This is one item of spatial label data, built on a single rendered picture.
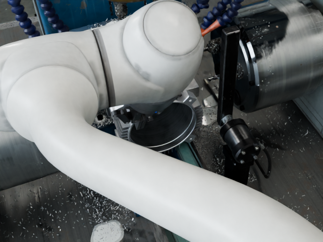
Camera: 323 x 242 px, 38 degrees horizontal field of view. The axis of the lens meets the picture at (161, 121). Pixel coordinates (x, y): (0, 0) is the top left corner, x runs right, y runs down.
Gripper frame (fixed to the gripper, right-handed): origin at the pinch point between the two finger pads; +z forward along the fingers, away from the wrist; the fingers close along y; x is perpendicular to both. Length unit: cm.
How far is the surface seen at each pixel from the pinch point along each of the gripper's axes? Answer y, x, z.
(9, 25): 25, -93, 133
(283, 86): -33.7, 1.4, 5.4
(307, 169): -40, 20, 23
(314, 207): -35.9, 29.0, 18.3
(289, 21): -37.9, -10.9, 0.0
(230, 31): -19.1, -7.8, -12.5
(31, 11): 12, -134, 203
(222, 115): -18.4, 3.5, 6.4
